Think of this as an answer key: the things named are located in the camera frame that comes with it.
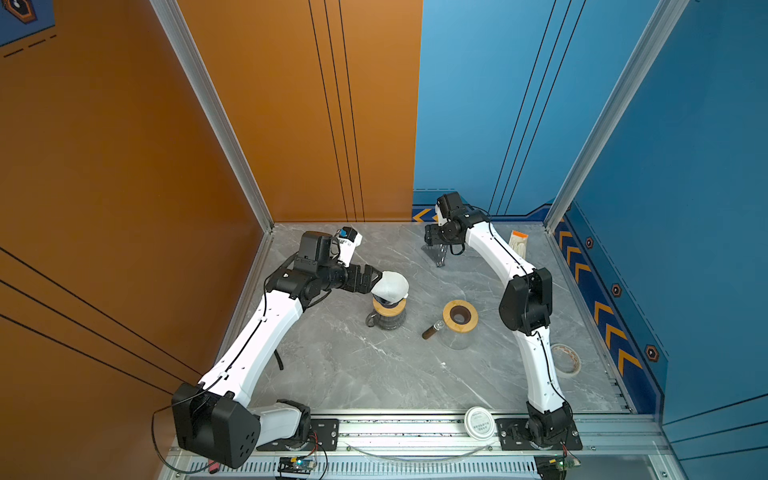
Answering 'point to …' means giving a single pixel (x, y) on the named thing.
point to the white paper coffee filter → (392, 287)
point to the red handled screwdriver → (214, 466)
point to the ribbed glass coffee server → (386, 322)
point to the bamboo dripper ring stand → (389, 312)
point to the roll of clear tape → (565, 360)
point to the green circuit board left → (296, 465)
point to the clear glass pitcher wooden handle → (436, 327)
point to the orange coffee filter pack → (518, 241)
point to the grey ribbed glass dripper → (441, 255)
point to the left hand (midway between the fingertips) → (367, 268)
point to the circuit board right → (554, 467)
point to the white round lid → (479, 423)
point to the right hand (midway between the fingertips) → (434, 236)
